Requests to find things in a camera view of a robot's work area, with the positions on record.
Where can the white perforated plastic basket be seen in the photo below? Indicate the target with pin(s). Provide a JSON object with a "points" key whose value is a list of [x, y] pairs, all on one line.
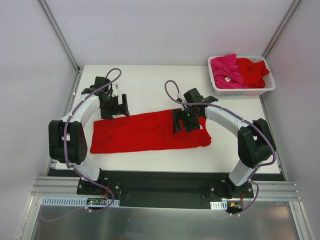
{"points": [[248, 92]]}

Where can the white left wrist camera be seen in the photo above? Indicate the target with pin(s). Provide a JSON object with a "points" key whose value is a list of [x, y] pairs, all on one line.
{"points": [[115, 88]]}

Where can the red t shirt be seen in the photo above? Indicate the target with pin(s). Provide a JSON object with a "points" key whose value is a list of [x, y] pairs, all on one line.
{"points": [[152, 131], [252, 73]]}

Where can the aluminium frame post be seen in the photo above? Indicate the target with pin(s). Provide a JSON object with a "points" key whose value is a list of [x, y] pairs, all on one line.
{"points": [[281, 27], [43, 4]]}

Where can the right aluminium frame post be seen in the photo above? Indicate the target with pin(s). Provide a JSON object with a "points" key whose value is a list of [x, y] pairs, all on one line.
{"points": [[281, 27]]}

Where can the right white cable duct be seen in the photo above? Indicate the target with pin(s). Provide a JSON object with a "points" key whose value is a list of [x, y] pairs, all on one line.
{"points": [[219, 205]]}

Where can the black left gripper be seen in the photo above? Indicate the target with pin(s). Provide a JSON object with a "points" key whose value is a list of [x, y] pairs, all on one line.
{"points": [[116, 107]]}

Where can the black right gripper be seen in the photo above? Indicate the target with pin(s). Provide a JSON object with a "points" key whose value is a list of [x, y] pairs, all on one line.
{"points": [[186, 123]]}

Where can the left aluminium frame post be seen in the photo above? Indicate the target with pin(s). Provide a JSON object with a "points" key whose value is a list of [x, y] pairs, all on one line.
{"points": [[43, 4]]}

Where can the pink t shirt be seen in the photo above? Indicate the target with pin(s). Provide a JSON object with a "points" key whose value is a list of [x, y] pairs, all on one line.
{"points": [[226, 72]]}

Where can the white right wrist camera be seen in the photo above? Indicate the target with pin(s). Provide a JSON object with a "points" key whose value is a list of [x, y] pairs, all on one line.
{"points": [[180, 98]]}

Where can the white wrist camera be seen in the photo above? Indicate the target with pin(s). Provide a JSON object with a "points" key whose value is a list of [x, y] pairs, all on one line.
{"points": [[180, 98], [115, 88]]}

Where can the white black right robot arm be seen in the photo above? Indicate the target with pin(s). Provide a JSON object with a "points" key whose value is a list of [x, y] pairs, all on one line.
{"points": [[255, 144]]}

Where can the left white cable duct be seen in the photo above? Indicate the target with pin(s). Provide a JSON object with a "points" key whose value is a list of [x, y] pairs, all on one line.
{"points": [[66, 201]]}

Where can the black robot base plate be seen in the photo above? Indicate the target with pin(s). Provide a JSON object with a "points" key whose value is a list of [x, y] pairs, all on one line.
{"points": [[177, 190]]}

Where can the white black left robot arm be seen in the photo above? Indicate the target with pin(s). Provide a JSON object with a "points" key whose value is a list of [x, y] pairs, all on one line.
{"points": [[67, 141]]}

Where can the white cable duct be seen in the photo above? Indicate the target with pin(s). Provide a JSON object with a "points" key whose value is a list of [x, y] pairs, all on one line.
{"points": [[219, 205], [66, 201]]}

